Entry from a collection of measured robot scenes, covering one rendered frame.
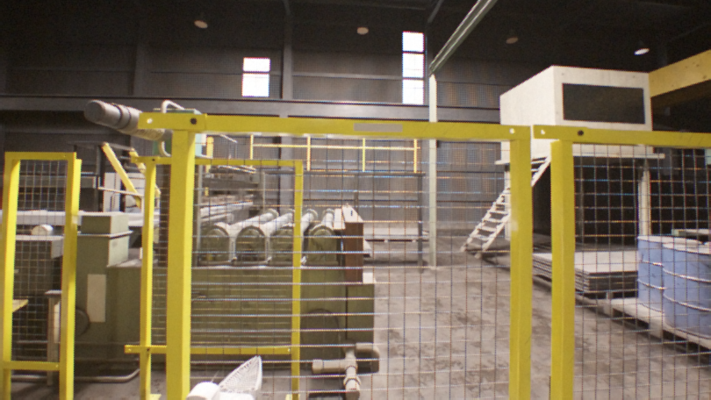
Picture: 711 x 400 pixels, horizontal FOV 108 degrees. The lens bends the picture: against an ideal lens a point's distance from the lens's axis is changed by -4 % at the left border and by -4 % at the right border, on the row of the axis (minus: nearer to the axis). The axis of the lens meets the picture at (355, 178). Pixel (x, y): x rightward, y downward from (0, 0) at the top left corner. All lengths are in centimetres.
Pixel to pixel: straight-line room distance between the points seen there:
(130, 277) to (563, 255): 322
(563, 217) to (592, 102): 866
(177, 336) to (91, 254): 246
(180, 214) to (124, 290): 241
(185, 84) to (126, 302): 1153
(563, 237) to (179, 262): 126
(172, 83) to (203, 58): 169
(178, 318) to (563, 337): 126
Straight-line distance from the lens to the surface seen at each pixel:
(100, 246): 342
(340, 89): 1246
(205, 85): 1367
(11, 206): 295
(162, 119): 104
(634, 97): 1077
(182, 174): 99
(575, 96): 945
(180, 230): 100
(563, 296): 122
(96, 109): 219
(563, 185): 117
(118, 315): 346
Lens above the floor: 162
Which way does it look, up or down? 3 degrees up
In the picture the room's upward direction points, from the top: 1 degrees clockwise
